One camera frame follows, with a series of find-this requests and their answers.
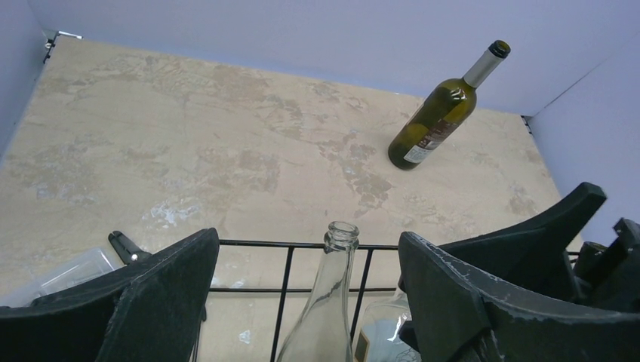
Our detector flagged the dark bottle silver neck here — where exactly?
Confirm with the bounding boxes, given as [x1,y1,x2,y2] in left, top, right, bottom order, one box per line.
[387,40,511,170]

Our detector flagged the black pruning shears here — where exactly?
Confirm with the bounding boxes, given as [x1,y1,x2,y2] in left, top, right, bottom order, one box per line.
[108,231,152,265]

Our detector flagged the dark green wine bottle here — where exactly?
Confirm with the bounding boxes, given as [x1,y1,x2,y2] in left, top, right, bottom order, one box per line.
[574,241,607,280]

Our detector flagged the black wire wine rack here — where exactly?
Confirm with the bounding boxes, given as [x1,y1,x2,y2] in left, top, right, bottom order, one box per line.
[189,239,581,362]

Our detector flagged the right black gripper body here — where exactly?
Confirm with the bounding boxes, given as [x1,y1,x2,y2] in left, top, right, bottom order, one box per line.
[434,183,639,316]

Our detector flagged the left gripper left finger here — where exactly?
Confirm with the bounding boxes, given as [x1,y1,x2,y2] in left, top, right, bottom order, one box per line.
[1,228,220,361]

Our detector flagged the clear tall bottle dark label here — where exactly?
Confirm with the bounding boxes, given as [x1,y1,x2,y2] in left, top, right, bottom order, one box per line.
[276,221,359,361]

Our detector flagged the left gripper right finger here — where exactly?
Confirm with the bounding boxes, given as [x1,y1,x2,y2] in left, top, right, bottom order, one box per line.
[398,232,639,361]

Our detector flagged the clear bottle black cap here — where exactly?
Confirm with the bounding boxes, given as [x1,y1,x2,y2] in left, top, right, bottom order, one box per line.
[353,285,422,362]

